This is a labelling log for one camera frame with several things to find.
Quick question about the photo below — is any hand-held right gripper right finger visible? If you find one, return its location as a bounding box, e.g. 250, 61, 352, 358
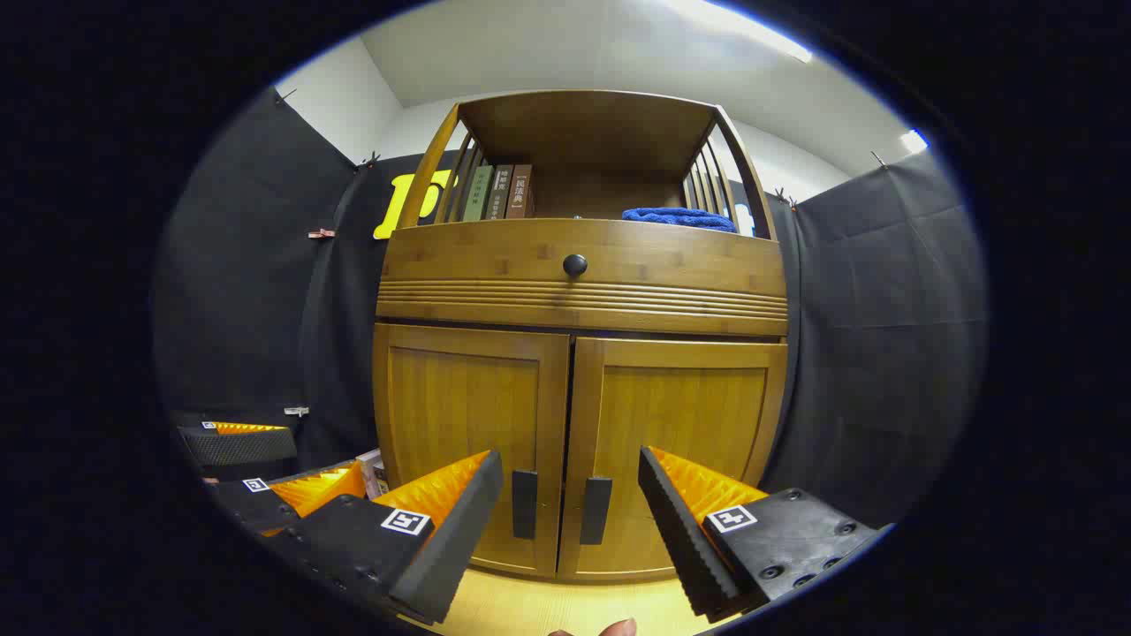
636, 444, 887, 621

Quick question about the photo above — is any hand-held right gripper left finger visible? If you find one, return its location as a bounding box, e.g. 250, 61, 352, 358
281, 449, 506, 626

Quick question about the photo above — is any black door handle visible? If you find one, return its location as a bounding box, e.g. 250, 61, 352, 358
580, 476, 613, 546
512, 470, 539, 541

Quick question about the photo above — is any wooden shoe cabinet door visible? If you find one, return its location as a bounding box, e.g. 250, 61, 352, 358
373, 322, 571, 579
558, 336, 789, 584

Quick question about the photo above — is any wooden double-door shoe cabinet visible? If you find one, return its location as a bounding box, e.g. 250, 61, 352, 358
371, 88, 790, 584

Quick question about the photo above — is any wooden cabinet drawer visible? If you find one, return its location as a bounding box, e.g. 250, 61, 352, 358
378, 217, 790, 337

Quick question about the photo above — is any black backdrop cloth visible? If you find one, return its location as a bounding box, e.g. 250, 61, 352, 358
150, 88, 989, 531

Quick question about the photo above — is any blue towel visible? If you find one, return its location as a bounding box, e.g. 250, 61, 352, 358
621, 207, 739, 234

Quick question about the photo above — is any olive grey book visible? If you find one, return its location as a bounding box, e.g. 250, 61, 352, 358
484, 164, 515, 221

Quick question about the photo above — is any brown book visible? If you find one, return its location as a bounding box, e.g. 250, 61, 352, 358
505, 163, 535, 220

